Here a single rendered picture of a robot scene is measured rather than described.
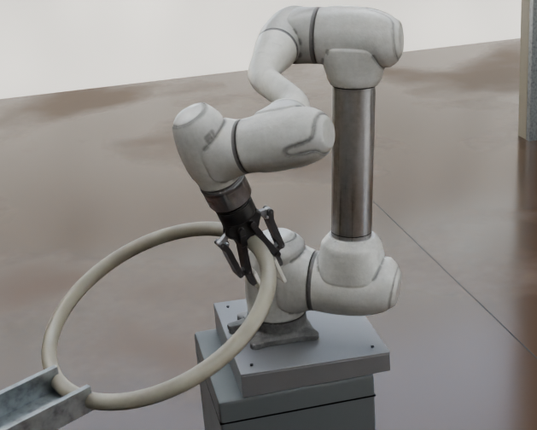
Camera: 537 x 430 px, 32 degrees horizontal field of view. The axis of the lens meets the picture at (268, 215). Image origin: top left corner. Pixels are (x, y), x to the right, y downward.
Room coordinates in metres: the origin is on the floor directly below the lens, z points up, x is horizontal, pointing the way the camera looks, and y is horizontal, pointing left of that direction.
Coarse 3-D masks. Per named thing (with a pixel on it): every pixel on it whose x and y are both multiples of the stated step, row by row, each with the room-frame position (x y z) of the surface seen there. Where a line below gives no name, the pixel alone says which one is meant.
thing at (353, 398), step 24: (216, 336) 2.33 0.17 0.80; (216, 384) 2.07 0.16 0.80; (336, 384) 2.04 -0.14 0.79; (360, 384) 2.05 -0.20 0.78; (216, 408) 2.03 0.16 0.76; (240, 408) 1.99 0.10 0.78; (264, 408) 2.00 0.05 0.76; (288, 408) 2.01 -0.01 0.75; (312, 408) 2.02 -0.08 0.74; (336, 408) 2.04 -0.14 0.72; (360, 408) 2.05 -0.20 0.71
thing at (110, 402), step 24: (144, 240) 1.86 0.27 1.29; (168, 240) 1.85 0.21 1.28; (96, 264) 1.83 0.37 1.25; (264, 264) 1.64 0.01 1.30; (72, 288) 1.78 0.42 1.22; (264, 288) 1.57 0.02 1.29; (264, 312) 1.52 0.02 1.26; (48, 336) 1.66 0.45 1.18; (240, 336) 1.47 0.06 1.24; (48, 360) 1.59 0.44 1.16; (216, 360) 1.44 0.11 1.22; (72, 384) 1.51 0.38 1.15; (168, 384) 1.42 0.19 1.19; (192, 384) 1.42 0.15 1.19; (96, 408) 1.44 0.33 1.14; (120, 408) 1.42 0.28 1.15
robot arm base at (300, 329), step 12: (240, 312) 2.28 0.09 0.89; (228, 324) 2.19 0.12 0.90; (240, 324) 2.18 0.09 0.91; (264, 324) 2.14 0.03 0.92; (276, 324) 2.13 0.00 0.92; (288, 324) 2.14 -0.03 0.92; (300, 324) 2.16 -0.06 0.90; (264, 336) 2.13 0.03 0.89; (276, 336) 2.13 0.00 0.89; (288, 336) 2.13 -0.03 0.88; (300, 336) 2.14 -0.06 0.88; (312, 336) 2.14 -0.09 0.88; (252, 348) 2.11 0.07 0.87
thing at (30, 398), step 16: (48, 368) 1.54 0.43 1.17; (16, 384) 1.50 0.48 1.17; (32, 384) 1.51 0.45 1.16; (48, 384) 1.53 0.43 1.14; (0, 400) 1.47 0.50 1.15; (16, 400) 1.49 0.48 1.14; (32, 400) 1.51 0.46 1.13; (48, 400) 1.50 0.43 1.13; (64, 400) 1.43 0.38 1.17; (80, 400) 1.45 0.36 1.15; (0, 416) 1.46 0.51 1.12; (16, 416) 1.46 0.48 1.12; (32, 416) 1.39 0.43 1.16; (48, 416) 1.40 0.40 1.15; (64, 416) 1.42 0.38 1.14; (80, 416) 1.45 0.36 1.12
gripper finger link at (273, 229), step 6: (270, 210) 1.75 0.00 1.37; (270, 216) 1.75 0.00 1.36; (270, 222) 1.75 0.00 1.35; (270, 228) 1.76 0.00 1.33; (276, 228) 1.76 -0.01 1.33; (270, 234) 1.78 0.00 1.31; (276, 234) 1.76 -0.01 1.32; (276, 240) 1.77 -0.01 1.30; (282, 240) 1.77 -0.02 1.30; (282, 246) 1.77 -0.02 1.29
